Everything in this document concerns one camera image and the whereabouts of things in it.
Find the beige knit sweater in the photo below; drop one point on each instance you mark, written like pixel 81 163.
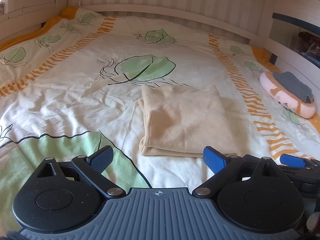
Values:
pixel 185 120

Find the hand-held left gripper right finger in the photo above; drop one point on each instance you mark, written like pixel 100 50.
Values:
pixel 213 160

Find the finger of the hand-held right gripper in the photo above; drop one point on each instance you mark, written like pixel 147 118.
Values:
pixel 292 160

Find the pink plush pillow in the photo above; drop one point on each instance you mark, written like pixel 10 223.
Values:
pixel 280 96

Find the leaf print duvet cover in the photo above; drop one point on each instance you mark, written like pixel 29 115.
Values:
pixel 87 92

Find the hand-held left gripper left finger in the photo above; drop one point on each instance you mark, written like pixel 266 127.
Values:
pixel 101 158

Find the white shelf unit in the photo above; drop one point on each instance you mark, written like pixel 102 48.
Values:
pixel 285 45

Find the grey folded cloth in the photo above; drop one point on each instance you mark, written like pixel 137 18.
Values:
pixel 292 85

